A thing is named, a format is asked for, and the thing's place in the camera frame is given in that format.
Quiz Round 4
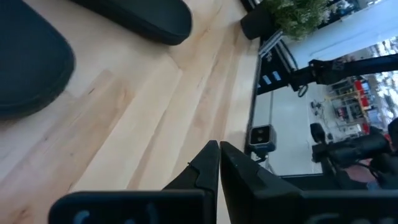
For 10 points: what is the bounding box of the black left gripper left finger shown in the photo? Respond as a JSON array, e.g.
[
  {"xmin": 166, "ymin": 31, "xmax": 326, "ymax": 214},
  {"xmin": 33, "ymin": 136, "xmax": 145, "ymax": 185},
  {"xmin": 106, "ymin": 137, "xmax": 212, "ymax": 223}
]
[{"xmin": 162, "ymin": 139, "xmax": 221, "ymax": 224}]

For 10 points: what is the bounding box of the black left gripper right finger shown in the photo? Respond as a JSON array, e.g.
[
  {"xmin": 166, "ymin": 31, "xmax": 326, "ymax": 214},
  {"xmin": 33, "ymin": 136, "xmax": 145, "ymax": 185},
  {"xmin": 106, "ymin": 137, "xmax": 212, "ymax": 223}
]
[{"xmin": 219, "ymin": 141, "xmax": 304, "ymax": 224}]

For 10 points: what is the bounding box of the black rubber slide sandal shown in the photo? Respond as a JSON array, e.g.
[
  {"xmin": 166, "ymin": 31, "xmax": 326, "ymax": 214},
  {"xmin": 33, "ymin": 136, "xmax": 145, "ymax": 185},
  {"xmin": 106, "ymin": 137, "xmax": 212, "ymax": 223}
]
[
  {"xmin": 69, "ymin": 0, "xmax": 194, "ymax": 47},
  {"xmin": 0, "ymin": 0, "xmax": 76, "ymax": 119}
]

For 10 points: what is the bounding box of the person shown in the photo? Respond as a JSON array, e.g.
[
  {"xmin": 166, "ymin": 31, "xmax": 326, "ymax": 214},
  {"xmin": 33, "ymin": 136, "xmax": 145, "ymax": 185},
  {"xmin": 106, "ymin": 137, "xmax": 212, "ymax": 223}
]
[{"xmin": 343, "ymin": 161, "xmax": 382, "ymax": 191}]

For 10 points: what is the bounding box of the red and grey equipment rack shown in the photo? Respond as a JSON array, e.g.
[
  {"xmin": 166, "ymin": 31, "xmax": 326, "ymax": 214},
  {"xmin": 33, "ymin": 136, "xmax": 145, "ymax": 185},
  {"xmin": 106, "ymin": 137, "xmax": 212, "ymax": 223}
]
[{"xmin": 325, "ymin": 77, "xmax": 376, "ymax": 136}]

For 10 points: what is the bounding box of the potted green plant black pot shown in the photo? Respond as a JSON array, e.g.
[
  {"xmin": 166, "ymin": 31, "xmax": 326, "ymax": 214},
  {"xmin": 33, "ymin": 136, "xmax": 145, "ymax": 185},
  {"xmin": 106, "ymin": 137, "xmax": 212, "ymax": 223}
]
[{"xmin": 240, "ymin": 0, "xmax": 332, "ymax": 42}]

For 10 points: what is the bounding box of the grey table-edge camera box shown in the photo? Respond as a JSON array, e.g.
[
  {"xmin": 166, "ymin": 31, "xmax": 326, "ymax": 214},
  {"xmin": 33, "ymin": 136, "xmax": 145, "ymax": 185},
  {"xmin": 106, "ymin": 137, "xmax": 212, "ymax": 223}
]
[{"xmin": 248, "ymin": 124, "xmax": 278, "ymax": 157}]

